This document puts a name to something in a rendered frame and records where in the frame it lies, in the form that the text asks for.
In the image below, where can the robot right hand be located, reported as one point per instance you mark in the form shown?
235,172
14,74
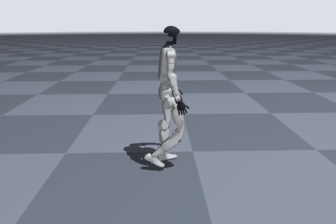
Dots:
181,106

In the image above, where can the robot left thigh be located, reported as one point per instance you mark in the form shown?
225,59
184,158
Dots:
163,124

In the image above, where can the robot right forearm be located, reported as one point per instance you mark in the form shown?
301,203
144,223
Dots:
174,87

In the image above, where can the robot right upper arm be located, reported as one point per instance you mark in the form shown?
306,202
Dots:
170,56

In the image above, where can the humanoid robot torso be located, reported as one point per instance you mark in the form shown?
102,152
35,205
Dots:
164,87

